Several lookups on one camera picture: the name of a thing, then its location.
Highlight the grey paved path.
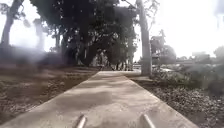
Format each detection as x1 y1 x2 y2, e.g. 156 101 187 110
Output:
0 69 201 128

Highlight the tall pale tree trunk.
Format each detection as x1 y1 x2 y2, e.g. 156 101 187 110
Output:
121 0 161 77

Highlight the row of trees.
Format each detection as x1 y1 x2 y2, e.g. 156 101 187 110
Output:
29 0 139 72

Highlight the robot's own part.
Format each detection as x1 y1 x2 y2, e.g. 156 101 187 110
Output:
143 113 157 128
75 114 88 128

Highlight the leaf-strewn dirt ground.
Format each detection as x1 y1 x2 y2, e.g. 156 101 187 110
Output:
0 64 101 126
124 68 224 128

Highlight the dark bush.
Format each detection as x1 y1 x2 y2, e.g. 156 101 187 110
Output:
173 63 224 98

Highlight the leaning tree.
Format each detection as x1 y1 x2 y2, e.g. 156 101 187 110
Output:
0 0 26 48

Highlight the dark wall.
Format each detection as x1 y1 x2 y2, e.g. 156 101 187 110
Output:
0 44 64 69

